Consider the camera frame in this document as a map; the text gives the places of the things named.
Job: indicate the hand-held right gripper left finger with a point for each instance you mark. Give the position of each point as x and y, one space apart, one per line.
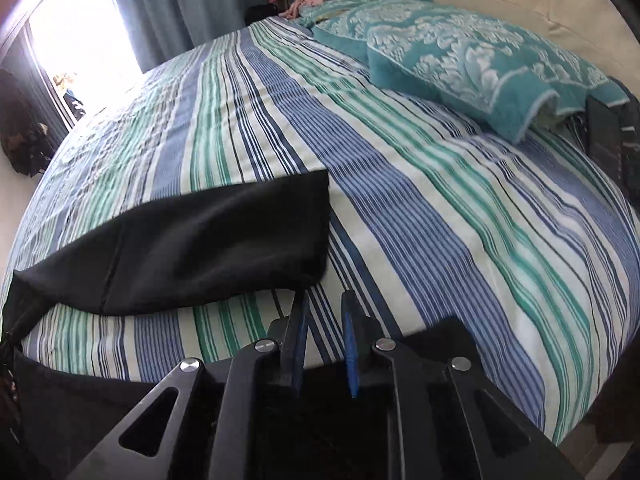
299 325

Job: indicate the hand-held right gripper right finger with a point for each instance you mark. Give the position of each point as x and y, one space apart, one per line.
350 340

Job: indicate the black pants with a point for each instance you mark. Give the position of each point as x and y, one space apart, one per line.
210 240

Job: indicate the striped bed sheet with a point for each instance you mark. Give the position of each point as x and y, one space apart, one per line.
400 200

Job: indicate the teal floral pillow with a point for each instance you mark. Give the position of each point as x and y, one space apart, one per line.
450 55

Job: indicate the black flat device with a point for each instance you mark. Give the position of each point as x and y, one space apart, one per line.
607 135

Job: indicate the dark hanging bag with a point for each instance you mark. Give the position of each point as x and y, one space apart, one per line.
20 135

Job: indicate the blue curtain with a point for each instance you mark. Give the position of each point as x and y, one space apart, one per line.
190 0

